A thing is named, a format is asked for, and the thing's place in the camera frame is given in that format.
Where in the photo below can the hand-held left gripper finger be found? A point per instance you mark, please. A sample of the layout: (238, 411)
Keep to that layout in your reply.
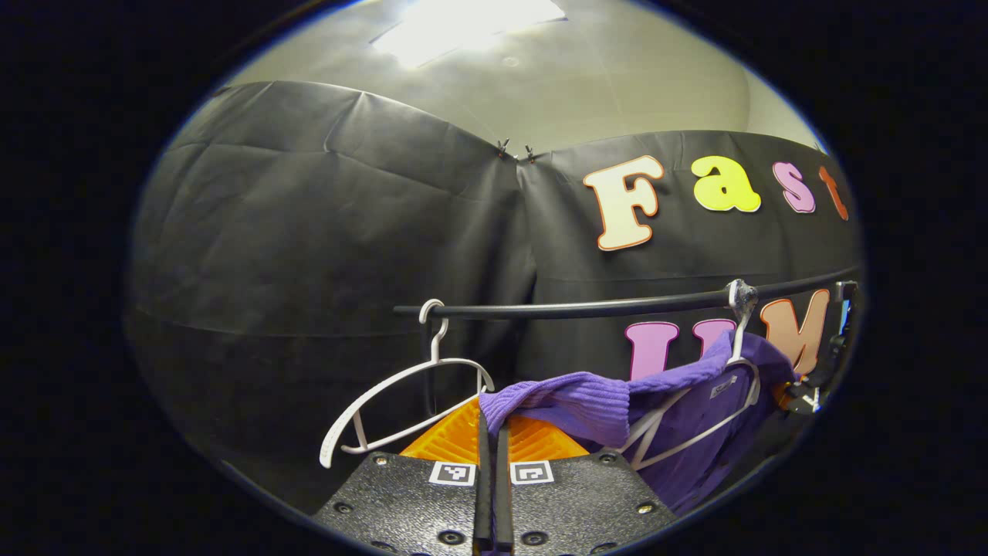
(502, 502)
(484, 494)

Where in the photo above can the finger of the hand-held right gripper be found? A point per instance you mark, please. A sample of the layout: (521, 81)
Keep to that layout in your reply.
(830, 359)

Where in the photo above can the purple ribbed shirt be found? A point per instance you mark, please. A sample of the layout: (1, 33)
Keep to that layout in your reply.
(587, 401)

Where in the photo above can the white plastic hanger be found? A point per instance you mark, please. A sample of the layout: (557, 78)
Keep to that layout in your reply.
(436, 347)
(739, 338)

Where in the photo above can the black clothes rack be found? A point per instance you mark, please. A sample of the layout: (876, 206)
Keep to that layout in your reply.
(579, 309)

